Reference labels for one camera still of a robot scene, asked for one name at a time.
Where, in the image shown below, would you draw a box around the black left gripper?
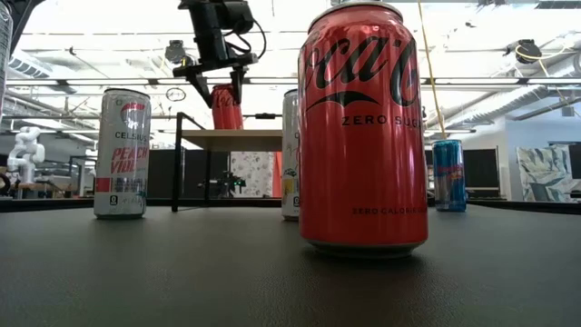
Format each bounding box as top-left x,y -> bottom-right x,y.
172,0 -> 259,109

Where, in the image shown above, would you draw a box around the red Coca-Cola Zero can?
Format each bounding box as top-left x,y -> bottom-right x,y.
297,2 -> 430,261
210,83 -> 245,132

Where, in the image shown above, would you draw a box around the white Celsius energy can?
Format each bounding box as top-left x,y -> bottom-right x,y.
281,89 -> 300,223

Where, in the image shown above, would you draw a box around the white Celsius Peach Vibe can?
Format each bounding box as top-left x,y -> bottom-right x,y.
93,88 -> 153,222

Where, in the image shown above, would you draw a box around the wooden shelf black metal legs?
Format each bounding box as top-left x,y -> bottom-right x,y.
170,112 -> 283,213

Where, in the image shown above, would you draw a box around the floral patterned panel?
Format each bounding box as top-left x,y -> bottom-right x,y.
230,152 -> 275,199

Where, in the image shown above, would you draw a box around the black partition panel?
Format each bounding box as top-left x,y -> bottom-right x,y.
147,149 -> 231,200
462,148 -> 500,190

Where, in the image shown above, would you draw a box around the black robot green lights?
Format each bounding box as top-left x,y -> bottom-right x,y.
212,172 -> 247,199

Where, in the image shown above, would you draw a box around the red panel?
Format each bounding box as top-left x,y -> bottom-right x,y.
271,152 -> 283,199

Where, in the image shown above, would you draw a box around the black table mat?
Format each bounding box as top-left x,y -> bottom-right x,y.
0,203 -> 581,327

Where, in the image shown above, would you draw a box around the blue Red Bull can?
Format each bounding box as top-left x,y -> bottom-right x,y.
430,139 -> 468,213

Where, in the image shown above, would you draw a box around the abstract painted picture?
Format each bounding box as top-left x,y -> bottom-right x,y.
516,144 -> 574,203

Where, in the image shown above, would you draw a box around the black ceiling cable reel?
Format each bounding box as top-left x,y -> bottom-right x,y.
163,39 -> 200,78
506,38 -> 544,64

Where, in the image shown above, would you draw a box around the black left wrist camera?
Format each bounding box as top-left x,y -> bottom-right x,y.
222,0 -> 256,35

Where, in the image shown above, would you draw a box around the black metal table frame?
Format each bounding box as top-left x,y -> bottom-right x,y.
0,198 -> 581,215

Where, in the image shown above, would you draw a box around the yellow power cord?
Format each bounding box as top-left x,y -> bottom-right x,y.
416,0 -> 448,140

